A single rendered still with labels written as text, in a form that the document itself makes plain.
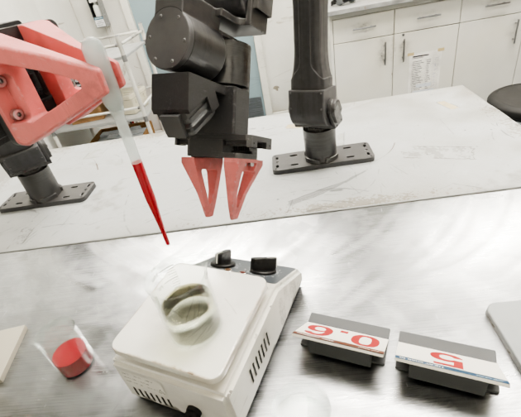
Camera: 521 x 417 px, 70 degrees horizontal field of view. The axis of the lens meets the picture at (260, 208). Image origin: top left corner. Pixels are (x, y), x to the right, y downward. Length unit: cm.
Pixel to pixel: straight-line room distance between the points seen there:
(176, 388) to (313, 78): 51
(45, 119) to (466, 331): 43
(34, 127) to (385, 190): 53
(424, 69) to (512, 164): 221
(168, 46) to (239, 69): 9
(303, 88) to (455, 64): 238
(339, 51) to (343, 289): 236
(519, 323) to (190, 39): 43
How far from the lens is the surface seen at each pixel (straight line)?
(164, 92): 38
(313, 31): 67
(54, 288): 66
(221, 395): 35
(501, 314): 48
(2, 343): 61
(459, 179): 71
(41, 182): 90
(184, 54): 38
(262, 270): 45
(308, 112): 68
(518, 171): 75
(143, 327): 40
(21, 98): 29
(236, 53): 45
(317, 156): 74
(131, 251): 65
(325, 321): 46
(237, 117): 42
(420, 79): 295
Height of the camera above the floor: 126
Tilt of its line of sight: 34 degrees down
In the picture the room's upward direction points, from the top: 12 degrees counter-clockwise
